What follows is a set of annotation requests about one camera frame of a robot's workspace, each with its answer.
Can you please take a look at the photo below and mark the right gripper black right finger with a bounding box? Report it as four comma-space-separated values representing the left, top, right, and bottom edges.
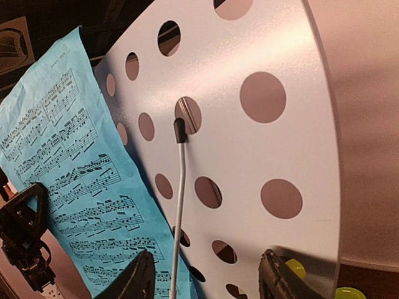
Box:
258, 249, 323, 299

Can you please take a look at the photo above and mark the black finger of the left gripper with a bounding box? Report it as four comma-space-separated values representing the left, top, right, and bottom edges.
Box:
1, 183, 48, 249

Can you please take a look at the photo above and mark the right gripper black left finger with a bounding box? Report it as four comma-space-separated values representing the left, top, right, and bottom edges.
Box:
96, 250, 155, 299

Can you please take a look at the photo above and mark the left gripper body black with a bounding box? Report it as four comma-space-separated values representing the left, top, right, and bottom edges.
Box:
1, 171, 55, 293

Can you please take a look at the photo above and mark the blue sheet music paper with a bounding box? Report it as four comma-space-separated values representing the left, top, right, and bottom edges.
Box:
1, 29, 174, 298

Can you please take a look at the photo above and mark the white perforated music stand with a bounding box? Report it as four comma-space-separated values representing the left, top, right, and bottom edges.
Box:
95, 1, 341, 298

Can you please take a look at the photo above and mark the green plastic bowl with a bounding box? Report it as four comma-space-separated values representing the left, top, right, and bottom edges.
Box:
286, 259, 306, 279

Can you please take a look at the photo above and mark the green plastic plate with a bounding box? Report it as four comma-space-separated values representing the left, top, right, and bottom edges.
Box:
335, 287, 367, 299

